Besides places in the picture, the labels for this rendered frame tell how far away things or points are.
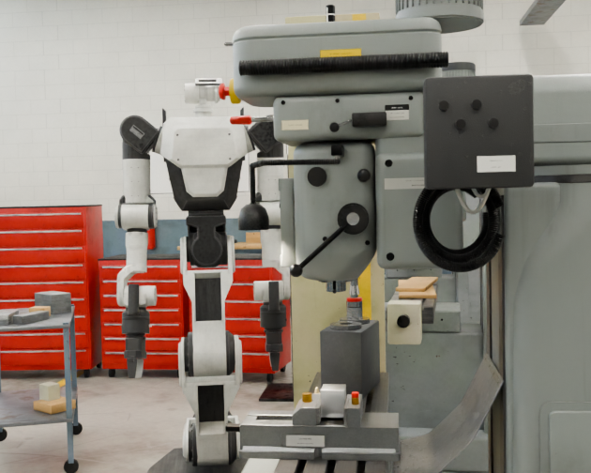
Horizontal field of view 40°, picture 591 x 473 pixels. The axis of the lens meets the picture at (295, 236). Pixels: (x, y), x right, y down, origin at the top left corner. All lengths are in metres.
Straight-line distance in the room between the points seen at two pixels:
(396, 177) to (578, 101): 0.42
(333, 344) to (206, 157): 0.75
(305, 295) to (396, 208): 1.93
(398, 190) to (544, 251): 0.33
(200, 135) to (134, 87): 8.97
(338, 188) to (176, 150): 0.90
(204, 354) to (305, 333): 1.21
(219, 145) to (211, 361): 0.68
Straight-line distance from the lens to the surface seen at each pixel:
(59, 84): 11.95
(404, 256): 1.81
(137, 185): 2.69
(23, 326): 4.69
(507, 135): 1.57
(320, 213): 1.84
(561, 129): 1.85
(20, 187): 12.11
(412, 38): 1.83
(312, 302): 3.70
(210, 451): 2.78
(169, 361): 6.91
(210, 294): 2.66
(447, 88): 1.57
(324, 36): 1.84
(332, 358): 2.29
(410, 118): 1.81
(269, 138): 2.68
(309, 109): 1.83
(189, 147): 2.62
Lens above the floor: 1.51
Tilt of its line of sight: 3 degrees down
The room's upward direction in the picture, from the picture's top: 1 degrees counter-clockwise
